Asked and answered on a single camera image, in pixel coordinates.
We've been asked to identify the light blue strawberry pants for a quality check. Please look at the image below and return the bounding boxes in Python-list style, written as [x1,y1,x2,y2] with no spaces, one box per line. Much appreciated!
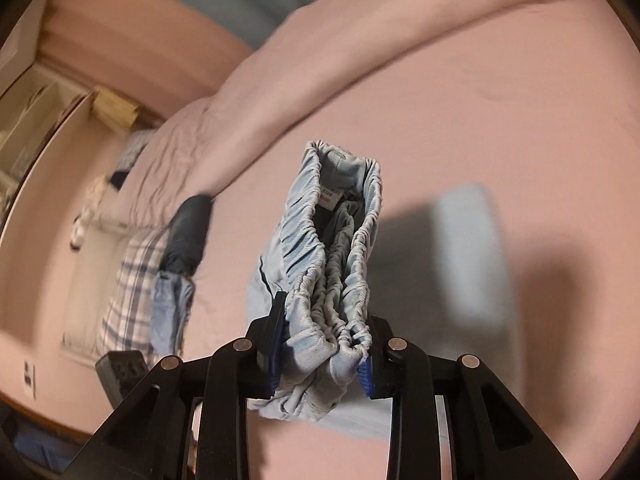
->
[246,141,523,439]

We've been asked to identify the plaid folded garment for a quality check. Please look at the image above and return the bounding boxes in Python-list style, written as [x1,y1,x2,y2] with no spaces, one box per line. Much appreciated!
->
[96,228,168,365]

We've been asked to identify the white pillow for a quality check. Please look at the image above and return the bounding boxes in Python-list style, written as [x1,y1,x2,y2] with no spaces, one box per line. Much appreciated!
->
[61,226,131,368]

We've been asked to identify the light blue folded jeans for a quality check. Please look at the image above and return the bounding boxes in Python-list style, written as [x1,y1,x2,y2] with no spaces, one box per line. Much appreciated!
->
[150,271,195,356]

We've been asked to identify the dark navy folded garment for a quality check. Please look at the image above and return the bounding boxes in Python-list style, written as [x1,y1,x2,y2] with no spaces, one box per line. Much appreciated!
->
[160,194,214,276]

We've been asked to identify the clutter beside bed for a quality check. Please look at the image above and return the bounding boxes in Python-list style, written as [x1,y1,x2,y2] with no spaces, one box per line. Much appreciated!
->
[70,128,156,252]

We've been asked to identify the pink bed sheet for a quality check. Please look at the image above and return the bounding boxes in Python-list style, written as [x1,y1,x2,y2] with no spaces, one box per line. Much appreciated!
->
[184,0,639,479]

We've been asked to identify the yellow woven basket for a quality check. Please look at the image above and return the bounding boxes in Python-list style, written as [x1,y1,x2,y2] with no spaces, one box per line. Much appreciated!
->
[91,86,139,136]

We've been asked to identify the pink rolled duvet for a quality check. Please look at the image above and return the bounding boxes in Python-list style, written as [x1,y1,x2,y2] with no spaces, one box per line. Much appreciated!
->
[112,0,539,226]

